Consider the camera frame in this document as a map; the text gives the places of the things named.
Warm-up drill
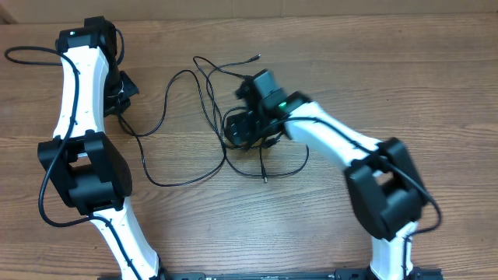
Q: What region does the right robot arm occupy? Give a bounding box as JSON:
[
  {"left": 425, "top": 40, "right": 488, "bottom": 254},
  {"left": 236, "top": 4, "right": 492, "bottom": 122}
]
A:
[{"left": 224, "top": 69, "right": 428, "bottom": 279}]

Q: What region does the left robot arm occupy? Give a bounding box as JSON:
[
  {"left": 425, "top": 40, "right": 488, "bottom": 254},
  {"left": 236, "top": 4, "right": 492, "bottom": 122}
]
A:
[{"left": 37, "top": 16, "right": 167, "bottom": 279}]

